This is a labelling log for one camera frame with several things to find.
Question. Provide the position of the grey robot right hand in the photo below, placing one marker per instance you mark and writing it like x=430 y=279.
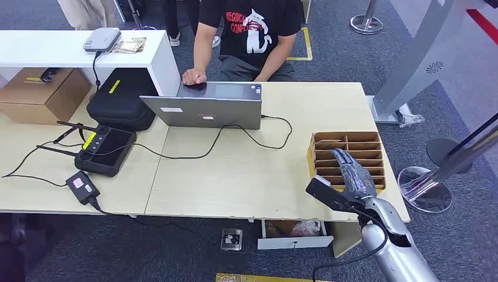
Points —
x=356 y=175

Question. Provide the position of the wooden slotted card holder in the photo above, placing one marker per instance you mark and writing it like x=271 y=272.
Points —
x=362 y=146

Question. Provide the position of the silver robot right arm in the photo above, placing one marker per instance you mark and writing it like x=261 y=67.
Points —
x=400 y=253

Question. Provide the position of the person's right hand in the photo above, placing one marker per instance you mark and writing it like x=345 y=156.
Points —
x=193 y=76

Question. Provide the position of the person in dark trousers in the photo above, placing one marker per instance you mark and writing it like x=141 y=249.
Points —
x=173 y=19

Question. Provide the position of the person in beige trousers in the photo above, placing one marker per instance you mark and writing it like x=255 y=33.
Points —
x=87 y=13

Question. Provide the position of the clear plastic wrap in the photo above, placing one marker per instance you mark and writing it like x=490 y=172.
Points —
x=409 y=118

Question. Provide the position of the black stanchion with round base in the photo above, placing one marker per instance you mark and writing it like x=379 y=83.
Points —
x=437 y=150

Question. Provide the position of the white desk drawer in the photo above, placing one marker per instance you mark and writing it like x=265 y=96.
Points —
x=293 y=241

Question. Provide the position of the metal floor socket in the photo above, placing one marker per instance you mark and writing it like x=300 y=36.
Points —
x=231 y=239

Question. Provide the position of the grey entrance gate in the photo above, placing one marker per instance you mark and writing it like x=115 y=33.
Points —
x=424 y=50

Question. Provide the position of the yellow patterned floor mat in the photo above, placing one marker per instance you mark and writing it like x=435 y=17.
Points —
x=256 y=278

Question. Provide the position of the chrome stanchion with round base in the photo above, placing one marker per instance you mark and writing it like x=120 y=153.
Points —
x=365 y=23

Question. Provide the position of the grey laptop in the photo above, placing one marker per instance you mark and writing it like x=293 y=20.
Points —
x=210 y=111

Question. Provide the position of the black zip carrying case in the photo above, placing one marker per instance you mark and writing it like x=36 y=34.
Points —
x=120 y=101

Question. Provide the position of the black remote controller with antennas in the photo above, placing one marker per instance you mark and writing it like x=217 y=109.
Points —
x=103 y=153

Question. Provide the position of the stack of printed cards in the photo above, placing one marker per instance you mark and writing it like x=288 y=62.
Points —
x=130 y=46

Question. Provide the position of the black power adapter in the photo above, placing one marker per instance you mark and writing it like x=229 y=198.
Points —
x=82 y=187

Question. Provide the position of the grey router box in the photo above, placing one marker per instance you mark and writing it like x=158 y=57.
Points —
x=102 y=39

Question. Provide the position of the black item on cardboard box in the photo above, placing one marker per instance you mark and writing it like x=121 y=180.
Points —
x=49 y=74

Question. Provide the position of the white counter shelf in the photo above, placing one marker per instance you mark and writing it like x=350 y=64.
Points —
x=58 y=48

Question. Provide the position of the brown cardboard box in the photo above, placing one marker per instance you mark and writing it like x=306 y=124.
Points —
x=35 y=99

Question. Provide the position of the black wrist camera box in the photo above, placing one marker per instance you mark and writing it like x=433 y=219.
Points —
x=328 y=194

